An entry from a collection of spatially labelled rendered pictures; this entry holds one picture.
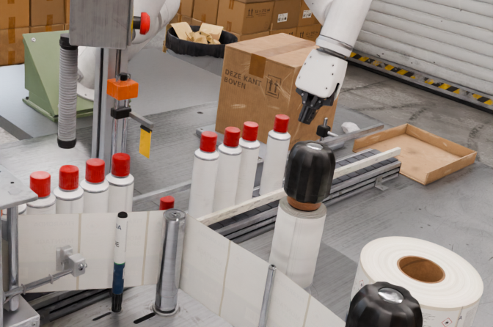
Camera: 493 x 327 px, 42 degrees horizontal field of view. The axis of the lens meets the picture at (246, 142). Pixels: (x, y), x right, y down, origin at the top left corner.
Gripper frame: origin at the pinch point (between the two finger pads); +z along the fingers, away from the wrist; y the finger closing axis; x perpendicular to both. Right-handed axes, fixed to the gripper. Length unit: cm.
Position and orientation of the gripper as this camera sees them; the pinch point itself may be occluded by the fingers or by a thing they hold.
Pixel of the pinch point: (307, 114)
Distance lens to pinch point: 154.0
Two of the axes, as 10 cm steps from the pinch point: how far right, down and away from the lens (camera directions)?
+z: -3.6, 9.2, 1.4
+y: 7.0, 3.6, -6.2
